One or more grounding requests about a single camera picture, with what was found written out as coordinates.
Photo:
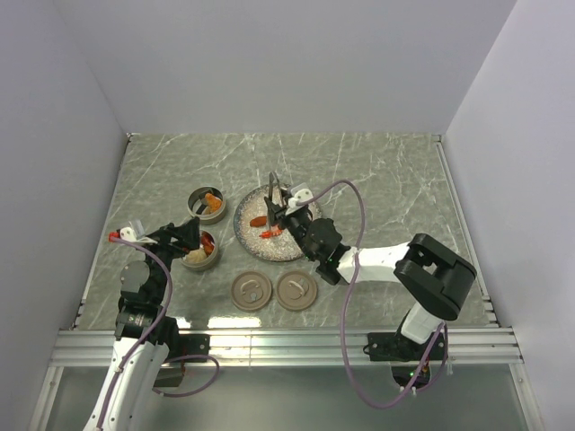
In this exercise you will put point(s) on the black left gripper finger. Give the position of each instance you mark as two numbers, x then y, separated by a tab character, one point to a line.
192	220
190	237

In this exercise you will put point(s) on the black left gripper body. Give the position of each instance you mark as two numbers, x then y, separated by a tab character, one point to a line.
168	250

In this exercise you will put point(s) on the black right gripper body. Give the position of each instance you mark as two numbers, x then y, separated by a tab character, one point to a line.
301	238

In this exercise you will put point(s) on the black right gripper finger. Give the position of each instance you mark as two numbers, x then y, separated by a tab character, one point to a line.
295	220
275	212

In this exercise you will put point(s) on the brown fried oval piece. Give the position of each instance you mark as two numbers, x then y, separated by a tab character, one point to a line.
259	221

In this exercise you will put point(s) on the red chicken drumstick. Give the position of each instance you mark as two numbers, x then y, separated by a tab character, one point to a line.
207	240

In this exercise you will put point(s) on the white steamed bun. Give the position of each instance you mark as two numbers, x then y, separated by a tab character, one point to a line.
196	256

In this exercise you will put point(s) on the red shrimp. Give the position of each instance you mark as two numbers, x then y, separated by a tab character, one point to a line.
271	233

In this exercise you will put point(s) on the metal serving tongs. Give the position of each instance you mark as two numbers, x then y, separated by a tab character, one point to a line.
277	192

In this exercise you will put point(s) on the brown lid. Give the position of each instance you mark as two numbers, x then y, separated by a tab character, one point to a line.
251	290
296	291

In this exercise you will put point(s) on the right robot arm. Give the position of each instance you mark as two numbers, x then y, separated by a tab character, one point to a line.
437	278

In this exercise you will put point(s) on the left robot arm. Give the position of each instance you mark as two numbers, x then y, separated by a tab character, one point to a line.
145	337

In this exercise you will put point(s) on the far steel lunch tin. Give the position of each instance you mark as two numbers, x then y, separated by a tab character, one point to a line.
207	218

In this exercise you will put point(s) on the steel lunch tin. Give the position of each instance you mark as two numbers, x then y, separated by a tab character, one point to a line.
207	218
207	264

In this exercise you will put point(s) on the near steel lunch tin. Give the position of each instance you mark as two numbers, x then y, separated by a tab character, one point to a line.
207	264

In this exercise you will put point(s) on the speckled ceramic plate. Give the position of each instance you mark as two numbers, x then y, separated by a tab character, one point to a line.
279	248

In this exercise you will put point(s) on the circuit board with led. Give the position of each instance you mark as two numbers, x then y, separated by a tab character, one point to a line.
403	374

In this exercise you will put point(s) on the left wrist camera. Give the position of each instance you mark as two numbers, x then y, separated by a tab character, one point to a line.
132	232

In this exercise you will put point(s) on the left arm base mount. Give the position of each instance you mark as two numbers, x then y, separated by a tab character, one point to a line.
195	346

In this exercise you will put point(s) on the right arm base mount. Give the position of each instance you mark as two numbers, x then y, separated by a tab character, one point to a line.
394	347

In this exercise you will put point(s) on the aluminium frame rail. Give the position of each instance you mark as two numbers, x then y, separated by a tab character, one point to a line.
303	347

